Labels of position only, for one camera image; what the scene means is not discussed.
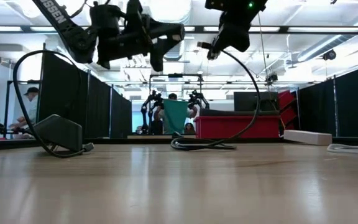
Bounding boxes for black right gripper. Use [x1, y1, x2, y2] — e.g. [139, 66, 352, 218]
[206, 11, 259, 61]

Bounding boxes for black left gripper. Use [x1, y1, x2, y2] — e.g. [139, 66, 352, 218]
[96, 0, 186, 73]

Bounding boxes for white power strip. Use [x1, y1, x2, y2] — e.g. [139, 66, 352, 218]
[283, 129, 333, 146]

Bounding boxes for grey pyramid power hub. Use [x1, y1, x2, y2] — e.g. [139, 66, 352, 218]
[12, 49, 95, 159]

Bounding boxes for thin white USB cable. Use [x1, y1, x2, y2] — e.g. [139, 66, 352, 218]
[326, 142, 358, 157]

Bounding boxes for person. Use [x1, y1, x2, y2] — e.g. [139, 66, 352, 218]
[9, 86, 40, 139]
[183, 122, 196, 135]
[153, 92, 198, 135]

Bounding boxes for black monitor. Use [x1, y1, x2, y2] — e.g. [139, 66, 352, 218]
[233, 91, 280, 112]

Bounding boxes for green cloth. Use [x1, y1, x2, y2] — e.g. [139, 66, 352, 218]
[162, 98, 188, 134]

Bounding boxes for red plastic bin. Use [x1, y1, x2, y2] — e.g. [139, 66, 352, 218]
[194, 114, 282, 139]

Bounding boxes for black partition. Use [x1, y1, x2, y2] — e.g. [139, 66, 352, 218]
[296, 61, 358, 138]
[37, 42, 134, 140]

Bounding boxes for red shelf bins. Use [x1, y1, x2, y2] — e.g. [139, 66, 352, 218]
[277, 89, 300, 131]

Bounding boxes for black overhead crossbeam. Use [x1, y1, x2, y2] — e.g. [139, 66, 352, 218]
[0, 24, 358, 35]

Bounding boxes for black ceiling spotlight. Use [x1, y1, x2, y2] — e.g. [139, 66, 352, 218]
[321, 49, 337, 62]

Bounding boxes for thin black station frame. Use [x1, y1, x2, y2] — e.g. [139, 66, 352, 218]
[149, 73, 203, 135]

